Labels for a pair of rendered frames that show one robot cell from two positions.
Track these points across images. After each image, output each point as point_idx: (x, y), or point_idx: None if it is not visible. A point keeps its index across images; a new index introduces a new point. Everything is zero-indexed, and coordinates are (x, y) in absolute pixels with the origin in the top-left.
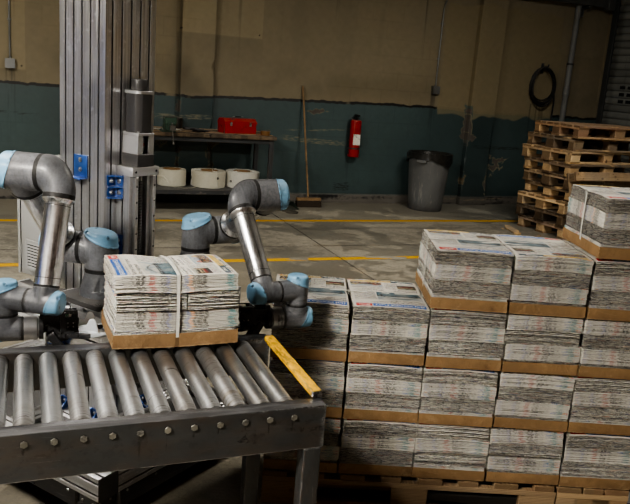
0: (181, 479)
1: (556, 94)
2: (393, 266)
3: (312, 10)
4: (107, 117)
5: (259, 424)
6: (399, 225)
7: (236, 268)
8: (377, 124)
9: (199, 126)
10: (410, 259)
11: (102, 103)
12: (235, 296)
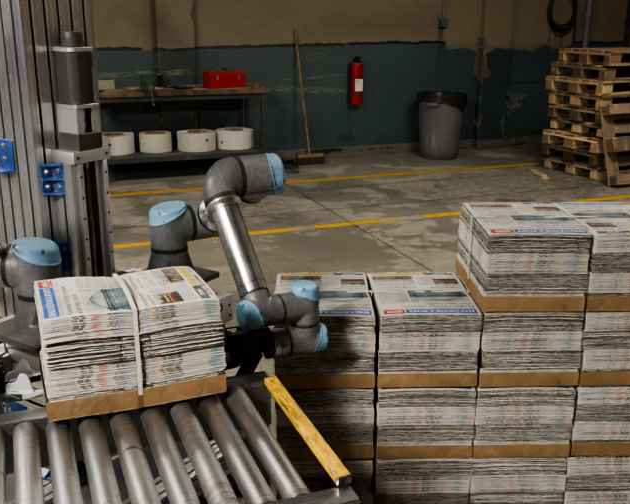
0: None
1: (577, 17)
2: (411, 228)
3: None
4: (31, 86)
5: None
6: (413, 178)
7: None
8: (380, 66)
9: (182, 82)
10: (430, 218)
11: (22, 68)
12: (218, 330)
